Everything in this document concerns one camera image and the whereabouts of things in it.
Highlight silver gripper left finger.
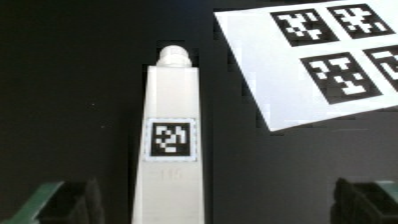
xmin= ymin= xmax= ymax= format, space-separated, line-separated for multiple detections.
xmin=7 ymin=178 xmax=109 ymax=224

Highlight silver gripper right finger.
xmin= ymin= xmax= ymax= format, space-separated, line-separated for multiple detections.
xmin=331 ymin=178 xmax=398 ymax=224

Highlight white desk leg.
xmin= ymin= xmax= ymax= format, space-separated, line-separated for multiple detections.
xmin=132 ymin=45 xmax=205 ymax=224

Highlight white marker sheet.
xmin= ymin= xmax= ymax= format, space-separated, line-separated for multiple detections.
xmin=215 ymin=0 xmax=398 ymax=131

